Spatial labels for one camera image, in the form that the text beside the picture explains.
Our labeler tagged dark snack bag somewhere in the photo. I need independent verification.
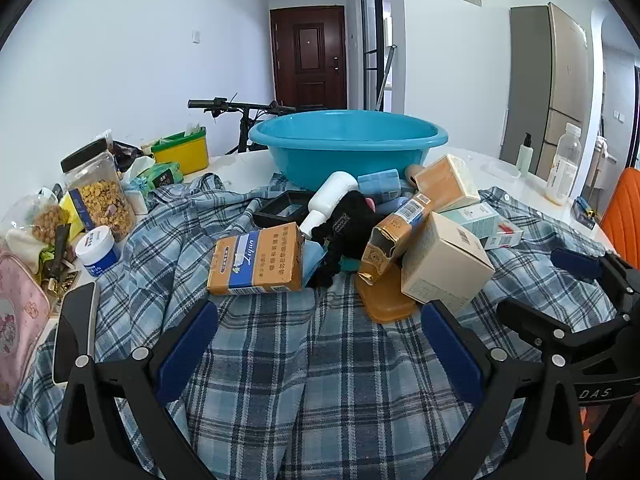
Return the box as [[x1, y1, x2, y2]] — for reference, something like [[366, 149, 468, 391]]
[[112, 140, 143, 171]]

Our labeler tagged white jar blue label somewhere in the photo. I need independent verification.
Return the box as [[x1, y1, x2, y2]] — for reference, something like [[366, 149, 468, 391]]
[[75, 225, 121, 278]]

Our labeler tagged cream cloth pouch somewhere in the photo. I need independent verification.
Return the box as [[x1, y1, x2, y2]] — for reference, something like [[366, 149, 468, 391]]
[[5, 227, 46, 273]]

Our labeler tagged torn orange gold box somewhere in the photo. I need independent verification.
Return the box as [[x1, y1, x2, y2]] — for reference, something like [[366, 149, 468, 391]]
[[357, 192, 436, 281]]

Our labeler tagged black knitted glove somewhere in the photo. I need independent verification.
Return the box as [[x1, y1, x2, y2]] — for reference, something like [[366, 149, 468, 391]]
[[305, 191, 386, 288]]

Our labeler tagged clear plastic drink bottle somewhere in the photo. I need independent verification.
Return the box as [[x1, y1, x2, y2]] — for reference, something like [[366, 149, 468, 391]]
[[546, 122, 583, 206]]

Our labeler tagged orange plastic lid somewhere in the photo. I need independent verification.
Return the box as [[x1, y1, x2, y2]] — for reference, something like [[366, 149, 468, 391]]
[[355, 262, 418, 325]]

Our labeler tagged teal and white box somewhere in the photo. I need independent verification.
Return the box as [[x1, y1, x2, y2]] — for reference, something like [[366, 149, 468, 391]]
[[440, 202, 501, 241]]

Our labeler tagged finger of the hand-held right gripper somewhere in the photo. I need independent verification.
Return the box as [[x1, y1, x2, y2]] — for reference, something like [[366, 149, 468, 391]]
[[550, 247, 640, 306], [495, 297, 636, 357]]

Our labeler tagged smartphone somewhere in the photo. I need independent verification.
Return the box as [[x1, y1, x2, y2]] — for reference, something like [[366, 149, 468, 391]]
[[52, 281, 101, 386]]

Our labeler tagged pink pouch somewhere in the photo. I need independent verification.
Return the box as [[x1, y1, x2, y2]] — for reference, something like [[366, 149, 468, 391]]
[[0, 251, 51, 406]]

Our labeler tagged grey mop pole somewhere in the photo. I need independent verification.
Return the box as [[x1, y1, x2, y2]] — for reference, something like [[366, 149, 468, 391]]
[[372, 44, 398, 111]]

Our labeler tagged black framed glass door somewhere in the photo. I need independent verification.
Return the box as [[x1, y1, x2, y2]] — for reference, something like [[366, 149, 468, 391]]
[[360, 0, 396, 111]]

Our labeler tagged blue plaid shirt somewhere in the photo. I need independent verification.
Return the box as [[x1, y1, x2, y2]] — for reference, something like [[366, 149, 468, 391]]
[[10, 172, 616, 480]]

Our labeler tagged orange box with blue stripe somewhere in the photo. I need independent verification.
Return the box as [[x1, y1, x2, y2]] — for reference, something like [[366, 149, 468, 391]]
[[206, 222, 306, 297]]

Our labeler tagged yellow packet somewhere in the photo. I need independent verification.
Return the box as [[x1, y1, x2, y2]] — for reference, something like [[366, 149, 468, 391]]
[[59, 192, 86, 241]]

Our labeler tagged light blue cloth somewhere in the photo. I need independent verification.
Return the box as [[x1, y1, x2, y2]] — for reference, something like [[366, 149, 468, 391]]
[[300, 240, 326, 286]]

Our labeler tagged yellow container green rim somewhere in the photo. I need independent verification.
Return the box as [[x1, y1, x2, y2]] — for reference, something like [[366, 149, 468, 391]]
[[151, 127, 209, 176]]

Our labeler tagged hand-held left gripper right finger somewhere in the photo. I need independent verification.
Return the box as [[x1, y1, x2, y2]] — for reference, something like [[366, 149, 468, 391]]
[[420, 300, 587, 480]]

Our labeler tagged clear cereal jar black lid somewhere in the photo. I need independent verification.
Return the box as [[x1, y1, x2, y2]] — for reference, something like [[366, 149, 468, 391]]
[[60, 137, 138, 243]]

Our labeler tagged light blue packet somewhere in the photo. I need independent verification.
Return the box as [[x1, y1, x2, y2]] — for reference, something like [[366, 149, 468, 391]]
[[357, 169, 402, 200]]

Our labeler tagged clear bag of nuts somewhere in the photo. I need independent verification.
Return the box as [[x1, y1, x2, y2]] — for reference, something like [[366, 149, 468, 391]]
[[0, 195, 71, 246]]

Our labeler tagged black bicycle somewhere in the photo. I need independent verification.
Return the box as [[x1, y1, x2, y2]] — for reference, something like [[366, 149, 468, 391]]
[[187, 95, 298, 155]]

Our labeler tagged red and white box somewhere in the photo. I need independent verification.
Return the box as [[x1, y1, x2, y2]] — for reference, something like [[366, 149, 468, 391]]
[[482, 222, 525, 251]]

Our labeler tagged grey refrigerator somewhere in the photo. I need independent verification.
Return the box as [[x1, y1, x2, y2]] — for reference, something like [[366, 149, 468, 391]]
[[499, 2, 592, 181]]

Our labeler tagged orange chair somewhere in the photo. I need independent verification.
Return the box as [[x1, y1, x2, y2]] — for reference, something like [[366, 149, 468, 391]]
[[600, 167, 640, 266]]

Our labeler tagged white plastic bottle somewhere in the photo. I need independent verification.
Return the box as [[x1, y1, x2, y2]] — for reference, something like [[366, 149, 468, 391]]
[[298, 171, 360, 237]]

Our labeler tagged beige cardboard box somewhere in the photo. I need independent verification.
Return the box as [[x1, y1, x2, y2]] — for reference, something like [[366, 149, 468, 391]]
[[400, 211, 496, 316]]

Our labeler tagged green tissue pack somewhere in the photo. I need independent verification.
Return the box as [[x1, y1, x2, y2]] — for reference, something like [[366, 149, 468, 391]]
[[135, 161, 185, 193]]

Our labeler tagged dark brown door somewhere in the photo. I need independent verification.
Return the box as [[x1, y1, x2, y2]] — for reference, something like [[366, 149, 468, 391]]
[[270, 6, 347, 111]]

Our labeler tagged pale green pump bottle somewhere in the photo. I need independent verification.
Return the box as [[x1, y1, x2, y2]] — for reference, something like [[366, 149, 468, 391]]
[[516, 132, 535, 173]]

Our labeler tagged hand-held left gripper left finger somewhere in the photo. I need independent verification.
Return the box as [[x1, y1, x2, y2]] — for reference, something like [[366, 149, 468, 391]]
[[54, 300, 221, 480]]

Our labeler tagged small blue pack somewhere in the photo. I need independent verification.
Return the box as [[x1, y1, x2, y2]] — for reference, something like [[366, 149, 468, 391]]
[[572, 196, 598, 223]]

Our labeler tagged clear plastic container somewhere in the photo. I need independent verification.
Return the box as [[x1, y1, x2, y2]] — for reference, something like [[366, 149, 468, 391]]
[[484, 159, 522, 181]]

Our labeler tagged black square frame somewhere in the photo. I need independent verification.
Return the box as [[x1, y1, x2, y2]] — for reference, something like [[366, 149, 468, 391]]
[[251, 190, 313, 228]]

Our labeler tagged blue plastic basin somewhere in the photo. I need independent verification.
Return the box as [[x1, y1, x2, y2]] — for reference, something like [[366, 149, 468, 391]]
[[248, 110, 449, 193]]

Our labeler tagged cream box with orange sides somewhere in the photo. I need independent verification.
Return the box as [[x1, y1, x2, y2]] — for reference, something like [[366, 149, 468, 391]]
[[414, 154, 482, 213]]

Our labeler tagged white desktop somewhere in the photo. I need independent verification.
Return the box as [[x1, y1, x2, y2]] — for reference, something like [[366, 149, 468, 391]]
[[0, 147, 618, 480]]

